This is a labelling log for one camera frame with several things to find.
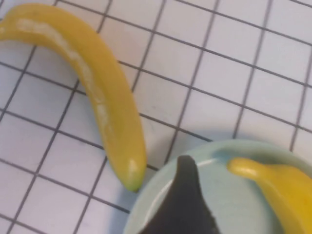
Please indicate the yellow plastic banana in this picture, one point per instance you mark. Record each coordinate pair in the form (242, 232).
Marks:
(287, 195)
(109, 85)

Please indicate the light blue round plate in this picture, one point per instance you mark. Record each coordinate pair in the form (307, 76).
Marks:
(231, 207)

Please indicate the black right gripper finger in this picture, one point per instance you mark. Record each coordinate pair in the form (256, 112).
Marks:
(182, 209)

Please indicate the white grid tablecloth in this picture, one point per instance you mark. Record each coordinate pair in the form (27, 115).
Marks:
(219, 73)

